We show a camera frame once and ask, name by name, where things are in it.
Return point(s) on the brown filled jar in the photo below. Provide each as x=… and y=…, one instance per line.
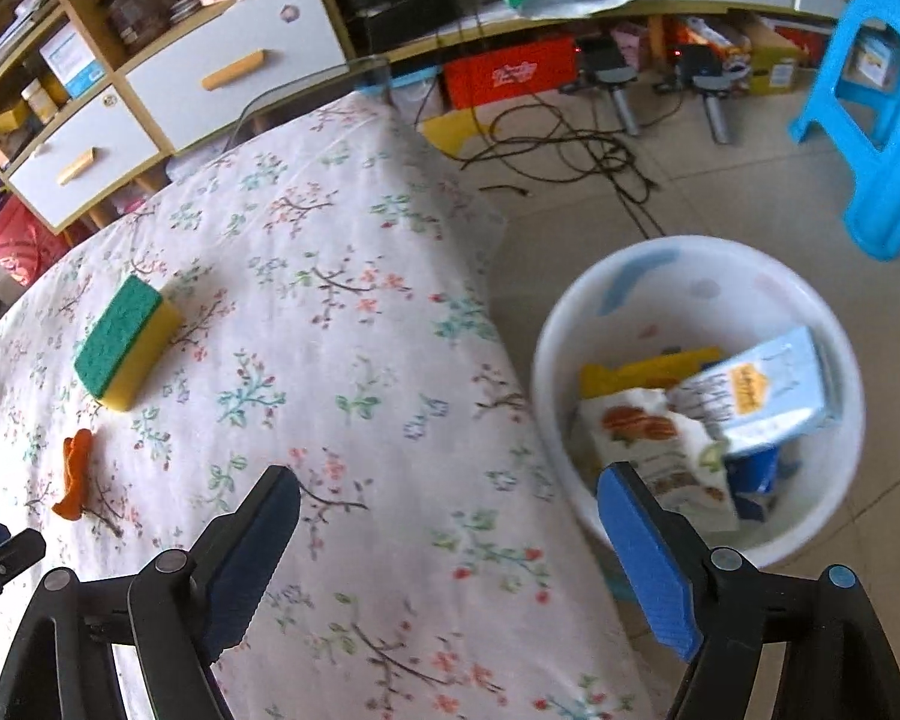
x=139, y=11

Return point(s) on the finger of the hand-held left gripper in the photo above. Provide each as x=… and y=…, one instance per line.
x=4, y=559

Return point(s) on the white snack packet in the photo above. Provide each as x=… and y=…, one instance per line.
x=645, y=435

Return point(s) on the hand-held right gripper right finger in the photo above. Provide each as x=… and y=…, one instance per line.
x=645, y=555

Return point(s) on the black case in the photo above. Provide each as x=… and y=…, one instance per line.
x=397, y=0

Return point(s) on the orange carrot toy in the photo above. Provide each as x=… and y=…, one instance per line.
x=75, y=465

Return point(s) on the yellow paper sheet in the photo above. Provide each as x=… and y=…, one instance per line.
x=450, y=131

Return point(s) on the white plastic basin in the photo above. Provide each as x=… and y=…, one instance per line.
x=720, y=262

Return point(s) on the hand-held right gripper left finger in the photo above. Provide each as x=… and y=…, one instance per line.
x=240, y=562

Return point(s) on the red cardboard box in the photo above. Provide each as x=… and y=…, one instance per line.
x=510, y=75

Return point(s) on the blue plastic stool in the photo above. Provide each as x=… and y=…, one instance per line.
x=877, y=187

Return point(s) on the light blue carton box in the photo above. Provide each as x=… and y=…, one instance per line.
x=780, y=390

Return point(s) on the blue white box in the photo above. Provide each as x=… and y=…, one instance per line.
x=75, y=60

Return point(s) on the yellow cardboard box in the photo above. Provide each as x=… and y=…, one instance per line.
x=780, y=60

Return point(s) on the wooden shelf cabinet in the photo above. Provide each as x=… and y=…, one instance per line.
x=97, y=45

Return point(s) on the floral tablecloth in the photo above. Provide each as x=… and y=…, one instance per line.
x=307, y=315

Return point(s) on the red bag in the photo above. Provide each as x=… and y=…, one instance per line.
x=15, y=244

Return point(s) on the green yellow sponge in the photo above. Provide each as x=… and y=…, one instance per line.
x=120, y=330

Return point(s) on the yellow plastic packet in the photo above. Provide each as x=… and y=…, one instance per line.
x=630, y=379

